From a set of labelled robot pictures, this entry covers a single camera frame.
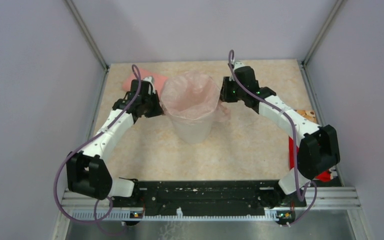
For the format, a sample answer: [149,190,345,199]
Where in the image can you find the translucent pink trash bag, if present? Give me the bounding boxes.
[160,70,231,124]

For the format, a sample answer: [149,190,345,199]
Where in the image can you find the white octagonal trash bin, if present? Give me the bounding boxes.
[168,112,215,144]

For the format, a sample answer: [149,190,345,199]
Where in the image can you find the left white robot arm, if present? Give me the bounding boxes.
[66,76,163,207]

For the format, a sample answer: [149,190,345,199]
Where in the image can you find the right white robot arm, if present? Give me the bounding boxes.
[220,61,341,206]

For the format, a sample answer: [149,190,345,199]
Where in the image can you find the red snack package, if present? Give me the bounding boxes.
[288,109,334,183]

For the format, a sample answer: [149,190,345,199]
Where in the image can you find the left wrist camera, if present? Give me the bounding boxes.
[142,76,156,95]

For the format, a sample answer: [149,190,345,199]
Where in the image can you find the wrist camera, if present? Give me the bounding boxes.
[232,61,246,71]
[142,76,156,95]

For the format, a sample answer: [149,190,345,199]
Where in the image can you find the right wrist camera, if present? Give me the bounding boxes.
[232,61,246,71]

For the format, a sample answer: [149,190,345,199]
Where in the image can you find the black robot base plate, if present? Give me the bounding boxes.
[111,180,307,217]

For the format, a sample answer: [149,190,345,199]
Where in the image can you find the left aluminium frame post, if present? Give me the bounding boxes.
[64,0,109,72]

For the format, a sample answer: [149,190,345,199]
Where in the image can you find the aluminium frame post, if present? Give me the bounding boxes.
[301,0,347,69]
[64,0,109,72]

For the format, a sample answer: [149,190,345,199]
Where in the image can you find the right aluminium frame post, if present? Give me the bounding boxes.
[301,0,347,69]

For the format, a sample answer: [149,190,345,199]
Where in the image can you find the aluminium front rail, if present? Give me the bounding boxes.
[52,187,373,240]

